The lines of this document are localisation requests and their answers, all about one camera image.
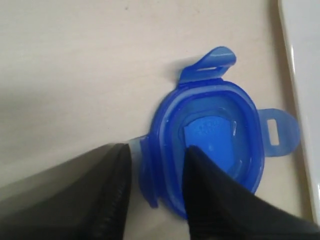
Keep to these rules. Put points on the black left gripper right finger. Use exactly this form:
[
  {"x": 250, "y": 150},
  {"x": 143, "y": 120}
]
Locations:
[{"x": 219, "y": 208}]

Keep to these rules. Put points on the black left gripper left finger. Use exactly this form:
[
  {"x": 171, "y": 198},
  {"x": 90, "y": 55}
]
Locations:
[{"x": 85, "y": 198}]

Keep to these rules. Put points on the blue plastic container lid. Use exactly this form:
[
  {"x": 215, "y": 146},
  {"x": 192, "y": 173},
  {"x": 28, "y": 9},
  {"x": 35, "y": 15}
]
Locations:
[{"x": 222, "y": 120}]

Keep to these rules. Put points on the white plastic tray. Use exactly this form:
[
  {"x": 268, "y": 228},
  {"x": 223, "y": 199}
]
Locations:
[{"x": 300, "y": 20}]

